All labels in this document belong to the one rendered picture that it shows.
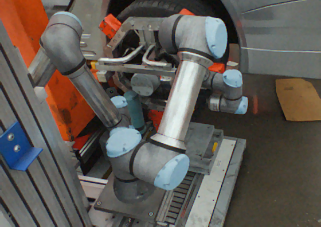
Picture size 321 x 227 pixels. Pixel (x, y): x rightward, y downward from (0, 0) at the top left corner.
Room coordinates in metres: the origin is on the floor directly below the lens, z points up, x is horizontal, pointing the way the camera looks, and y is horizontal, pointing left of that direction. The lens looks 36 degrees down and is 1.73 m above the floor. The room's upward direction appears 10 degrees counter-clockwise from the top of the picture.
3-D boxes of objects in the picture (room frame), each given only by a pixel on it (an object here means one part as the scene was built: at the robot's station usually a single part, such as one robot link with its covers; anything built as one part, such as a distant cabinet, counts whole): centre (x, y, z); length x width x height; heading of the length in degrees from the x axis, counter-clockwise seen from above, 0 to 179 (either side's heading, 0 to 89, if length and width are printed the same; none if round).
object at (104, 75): (1.47, 0.24, 0.93); 0.09 x 0.05 x 0.05; 151
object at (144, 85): (1.50, 0.03, 0.85); 0.21 x 0.14 x 0.14; 151
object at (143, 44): (1.51, 0.14, 1.03); 0.19 x 0.18 x 0.11; 151
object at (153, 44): (1.41, -0.03, 1.03); 0.19 x 0.18 x 0.11; 151
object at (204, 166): (1.71, -0.09, 0.13); 0.50 x 0.36 x 0.10; 61
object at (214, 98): (1.17, -0.24, 0.85); 0.08 x 0.05 x 0.08; 151
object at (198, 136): (1.71, -0.09, 0.32); 0.40 x 0.30 x 0.28; 61
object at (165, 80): (1.30, -0.06, 0.93); 0.09 x 0.05 x 0.05; 151
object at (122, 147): (0.81, 0.13, 0.98); 0.13 x 0.12 x 0.14; 50
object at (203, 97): (1.21, -0.17, 0.86); 0.12 x 0.08 x 0.09; 61
